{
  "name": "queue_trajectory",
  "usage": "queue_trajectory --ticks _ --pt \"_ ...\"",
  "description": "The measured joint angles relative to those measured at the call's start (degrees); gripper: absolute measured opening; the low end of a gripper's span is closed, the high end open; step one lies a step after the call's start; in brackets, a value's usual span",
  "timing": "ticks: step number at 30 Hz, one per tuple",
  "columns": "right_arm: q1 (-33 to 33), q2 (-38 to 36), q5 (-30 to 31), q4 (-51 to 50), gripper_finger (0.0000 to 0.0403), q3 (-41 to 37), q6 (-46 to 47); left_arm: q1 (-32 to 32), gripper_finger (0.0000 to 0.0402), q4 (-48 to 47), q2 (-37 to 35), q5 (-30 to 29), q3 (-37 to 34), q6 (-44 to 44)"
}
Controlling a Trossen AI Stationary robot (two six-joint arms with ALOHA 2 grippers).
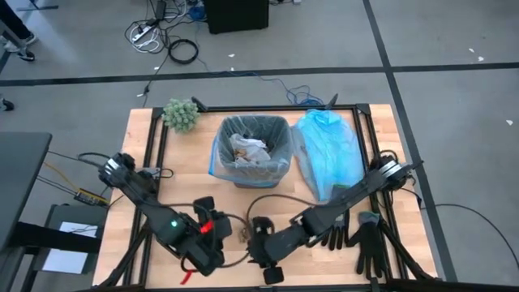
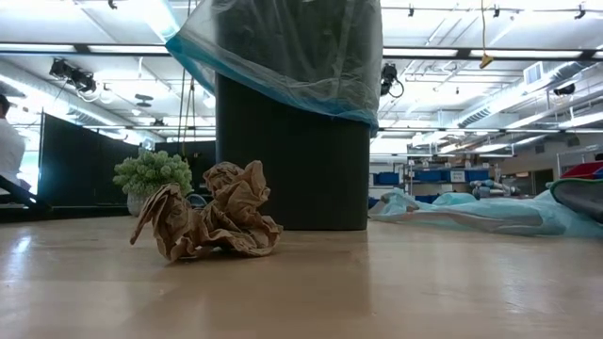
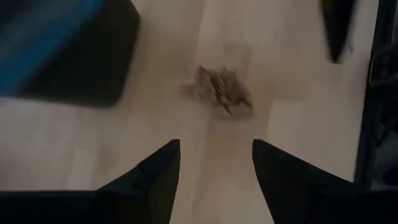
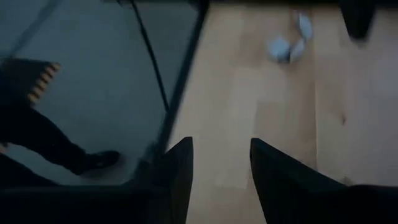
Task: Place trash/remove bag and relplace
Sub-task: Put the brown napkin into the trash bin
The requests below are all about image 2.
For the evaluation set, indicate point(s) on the dark grey trash bin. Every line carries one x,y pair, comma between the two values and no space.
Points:
306,179

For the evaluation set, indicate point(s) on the brown paper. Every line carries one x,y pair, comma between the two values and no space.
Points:
226,216

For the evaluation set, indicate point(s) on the translucent trash bag blue hem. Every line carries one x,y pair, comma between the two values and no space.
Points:
292,47

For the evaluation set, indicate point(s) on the light blue trash bag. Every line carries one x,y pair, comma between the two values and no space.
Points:
471,216

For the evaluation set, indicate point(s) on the blue storage bin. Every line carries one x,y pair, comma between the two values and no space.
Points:
477,175
428,175
387,178

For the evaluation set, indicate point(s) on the green artificial plant in pot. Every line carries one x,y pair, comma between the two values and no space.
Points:
151,174

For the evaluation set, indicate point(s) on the large black monitor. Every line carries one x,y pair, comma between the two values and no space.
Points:
80,160

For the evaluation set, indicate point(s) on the black ceiling fixture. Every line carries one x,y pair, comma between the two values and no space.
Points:
564,89

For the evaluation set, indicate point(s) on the red bin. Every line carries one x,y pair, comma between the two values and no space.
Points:
584,169

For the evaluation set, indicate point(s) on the grey-backed work glove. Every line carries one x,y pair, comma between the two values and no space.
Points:
584,195

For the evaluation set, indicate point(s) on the person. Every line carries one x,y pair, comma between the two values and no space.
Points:
9,150

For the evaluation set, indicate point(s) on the black hanging camera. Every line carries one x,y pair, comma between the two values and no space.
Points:
388,75

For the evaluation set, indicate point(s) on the black ceiling camera rig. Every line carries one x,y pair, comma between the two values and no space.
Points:
75,75

